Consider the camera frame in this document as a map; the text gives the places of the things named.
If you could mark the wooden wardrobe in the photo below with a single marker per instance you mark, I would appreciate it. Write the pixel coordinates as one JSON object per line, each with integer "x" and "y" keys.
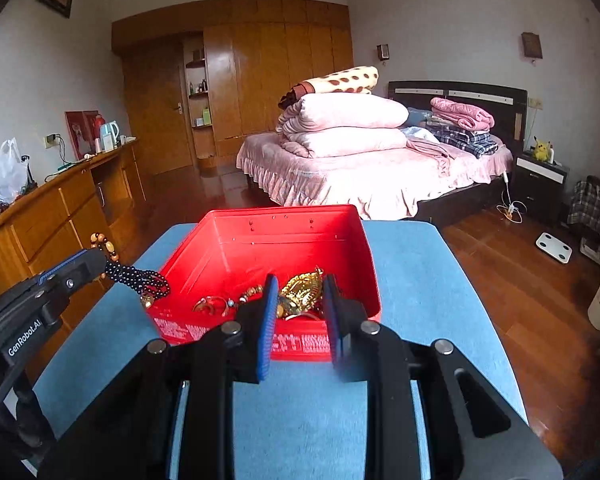
{"x": 280, "y": 75}

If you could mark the folded pink blanket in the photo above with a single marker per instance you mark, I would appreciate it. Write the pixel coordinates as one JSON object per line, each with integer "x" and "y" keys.
{"x": 462, "y": 112}

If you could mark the spotted cream blanket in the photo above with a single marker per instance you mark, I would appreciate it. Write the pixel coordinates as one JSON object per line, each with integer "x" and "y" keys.
{"x": 340, "y": 80}

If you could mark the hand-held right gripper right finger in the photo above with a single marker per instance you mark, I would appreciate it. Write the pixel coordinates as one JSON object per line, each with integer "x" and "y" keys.
{"x": 332, "y": 320}

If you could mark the black nightstand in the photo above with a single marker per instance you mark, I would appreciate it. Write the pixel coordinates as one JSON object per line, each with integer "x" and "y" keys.
{"x": 539, "y": 185}

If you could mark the white bathroom scale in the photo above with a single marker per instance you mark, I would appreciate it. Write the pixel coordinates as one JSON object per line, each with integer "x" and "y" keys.
{"x": 554, "y": 247}

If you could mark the wall socket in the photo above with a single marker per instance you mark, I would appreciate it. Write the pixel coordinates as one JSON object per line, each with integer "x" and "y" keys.
{"x": 534, "y": 102}

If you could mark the wooden door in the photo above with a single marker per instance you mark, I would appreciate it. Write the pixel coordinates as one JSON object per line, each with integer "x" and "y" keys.
{"x": 152, "y": 110}

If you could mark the red picture frame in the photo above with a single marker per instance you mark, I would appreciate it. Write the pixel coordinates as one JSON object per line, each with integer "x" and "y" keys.
{"x": 80, "y": 132}

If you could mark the yellow plush toy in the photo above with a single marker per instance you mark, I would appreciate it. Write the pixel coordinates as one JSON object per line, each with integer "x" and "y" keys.
{"x": 542, "y": 149}

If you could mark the green box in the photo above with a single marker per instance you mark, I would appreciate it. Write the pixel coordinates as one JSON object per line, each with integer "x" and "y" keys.
{"x": 206, "y": 117}

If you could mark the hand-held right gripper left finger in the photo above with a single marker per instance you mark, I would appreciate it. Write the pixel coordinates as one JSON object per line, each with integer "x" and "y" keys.
{"x": 266, "y": 330}

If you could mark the dark headboard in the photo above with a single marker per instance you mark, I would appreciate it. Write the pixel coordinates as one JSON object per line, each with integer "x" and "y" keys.
{"x": 479, "y": 95}

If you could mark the bed with pink cover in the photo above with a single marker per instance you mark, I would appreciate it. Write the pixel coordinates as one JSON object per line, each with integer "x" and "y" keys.
{"x": 355, "y": 180}

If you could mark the plaid bag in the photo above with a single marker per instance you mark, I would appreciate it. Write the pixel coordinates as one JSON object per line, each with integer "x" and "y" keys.
{"x": 594, "y": 210}

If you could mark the small wall box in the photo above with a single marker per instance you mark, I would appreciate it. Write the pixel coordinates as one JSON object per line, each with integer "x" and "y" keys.
{"x": 383, "y": 51}

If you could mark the folded plaid clothes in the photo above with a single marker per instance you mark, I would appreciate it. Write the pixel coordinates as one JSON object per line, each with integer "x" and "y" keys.
{"x": 459, "y": 138}

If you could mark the white plastic bag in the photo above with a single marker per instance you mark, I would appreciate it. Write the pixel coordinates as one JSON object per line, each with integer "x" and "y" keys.
{"x": 5, "y": 170}

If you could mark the red thermos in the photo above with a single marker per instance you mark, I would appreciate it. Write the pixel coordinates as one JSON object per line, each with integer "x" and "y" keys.
{"x": 99, "y": 127}

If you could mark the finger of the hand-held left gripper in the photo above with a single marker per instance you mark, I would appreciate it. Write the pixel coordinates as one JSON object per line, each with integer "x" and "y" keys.
{"x": 75, "y": 272}

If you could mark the pale electric kettle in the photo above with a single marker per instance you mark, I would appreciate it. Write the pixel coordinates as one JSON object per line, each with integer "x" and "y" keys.
{"x": 110, "y": 136}

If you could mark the black charger plug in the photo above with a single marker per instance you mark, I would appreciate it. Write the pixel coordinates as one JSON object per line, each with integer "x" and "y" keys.
{"x": 52, "y": 139}

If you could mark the blue tablecloth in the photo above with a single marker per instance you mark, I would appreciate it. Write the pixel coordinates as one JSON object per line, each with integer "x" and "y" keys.
{"x": 419, "y": 285}

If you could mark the wooden sideboard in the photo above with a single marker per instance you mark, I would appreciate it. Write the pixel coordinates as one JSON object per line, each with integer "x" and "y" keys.
{"x": 45, "y": 220}

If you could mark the folded pink quilt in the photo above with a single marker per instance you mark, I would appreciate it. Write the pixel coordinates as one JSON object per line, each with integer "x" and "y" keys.
{"x": 345, "y": 122}

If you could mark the red tin box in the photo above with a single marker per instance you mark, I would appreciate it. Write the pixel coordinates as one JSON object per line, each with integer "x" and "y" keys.
{"x": 260, "y": 240}

